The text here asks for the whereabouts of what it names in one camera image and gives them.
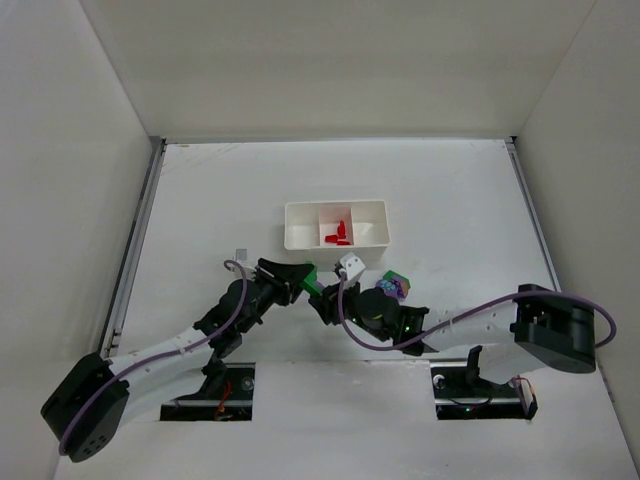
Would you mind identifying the left aluminium table rail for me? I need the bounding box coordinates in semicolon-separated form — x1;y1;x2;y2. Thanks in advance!
97;136;167;357

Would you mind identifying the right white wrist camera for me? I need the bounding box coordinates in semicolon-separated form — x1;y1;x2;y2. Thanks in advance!
334;252;366;289

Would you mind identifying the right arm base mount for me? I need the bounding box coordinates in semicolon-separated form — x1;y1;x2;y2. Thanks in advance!
430;346;538;421

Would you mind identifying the green leafy lego piece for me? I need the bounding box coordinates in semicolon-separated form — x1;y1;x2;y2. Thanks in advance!
301;262;325;297

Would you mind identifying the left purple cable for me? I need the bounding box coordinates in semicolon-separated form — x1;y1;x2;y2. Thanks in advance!
58;259;251;456

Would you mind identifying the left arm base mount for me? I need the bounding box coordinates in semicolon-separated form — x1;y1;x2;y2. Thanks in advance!
159;353;256;423

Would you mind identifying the green rectangular lego brick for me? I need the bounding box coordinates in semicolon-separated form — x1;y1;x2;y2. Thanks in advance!
383;270;410;286

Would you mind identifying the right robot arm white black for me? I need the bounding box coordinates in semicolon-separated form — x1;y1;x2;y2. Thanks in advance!
309;284;596;384

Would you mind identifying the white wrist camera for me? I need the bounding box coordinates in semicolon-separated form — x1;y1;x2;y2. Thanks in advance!
334;252;366;289
234;248;249;266

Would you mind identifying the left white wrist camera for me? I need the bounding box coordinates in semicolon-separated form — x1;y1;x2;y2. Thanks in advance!
234;248;249;266

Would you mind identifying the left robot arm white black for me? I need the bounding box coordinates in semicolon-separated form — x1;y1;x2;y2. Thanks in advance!
41;259;314;463

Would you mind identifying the purple round flower lego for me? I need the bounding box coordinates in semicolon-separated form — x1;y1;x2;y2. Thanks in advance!
376;278;411;301

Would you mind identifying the right aluminium table rail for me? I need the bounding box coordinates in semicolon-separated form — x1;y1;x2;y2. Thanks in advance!
504;136;562;291

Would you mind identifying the aluminium table rail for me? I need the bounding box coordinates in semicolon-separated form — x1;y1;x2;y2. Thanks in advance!
97;136;167;357
504;136;562;291

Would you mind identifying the white three-compartment container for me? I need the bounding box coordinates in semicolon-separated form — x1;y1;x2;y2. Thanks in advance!
284;200;391;262

